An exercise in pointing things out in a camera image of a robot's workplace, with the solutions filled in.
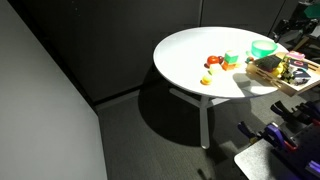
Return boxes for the black soft cube letter A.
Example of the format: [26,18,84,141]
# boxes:
[292,68,313,85]

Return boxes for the red toy tomato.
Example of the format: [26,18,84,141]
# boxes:
[206,54,220,68]

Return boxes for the dark green cube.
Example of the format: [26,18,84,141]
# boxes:
[223,49,240,64]

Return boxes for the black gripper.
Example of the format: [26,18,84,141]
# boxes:
[281,18,306,34]

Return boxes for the white slab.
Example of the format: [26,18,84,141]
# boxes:
[309,25,320,39]

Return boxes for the purple soft cube orange patches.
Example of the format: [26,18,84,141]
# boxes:
[285,50,306,62]

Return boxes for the dark clamp orange tip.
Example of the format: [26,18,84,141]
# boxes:
[269,99,320,127]

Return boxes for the wooden box tray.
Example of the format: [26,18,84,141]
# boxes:
[245,50,320,98]

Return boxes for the white table base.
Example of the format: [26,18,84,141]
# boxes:
[168,87,232,150]

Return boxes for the wooden beam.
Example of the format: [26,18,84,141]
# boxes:
[293,34,310,52]

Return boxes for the perforated mounting board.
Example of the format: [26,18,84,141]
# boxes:
[273,122,320,180]

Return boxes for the small yellow-orange toy fruit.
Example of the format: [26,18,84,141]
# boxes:
[200,73,213,86]

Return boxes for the black soft cube letter D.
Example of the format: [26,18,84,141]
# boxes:
[287,58,310,72]

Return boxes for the light green cube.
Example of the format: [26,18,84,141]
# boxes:
[208,63,224,76]

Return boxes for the green plastic bowl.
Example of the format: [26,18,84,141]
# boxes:
[250,39,279,59]

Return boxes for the purple clamp orange tip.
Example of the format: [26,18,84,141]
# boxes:
[237,119,300,153]

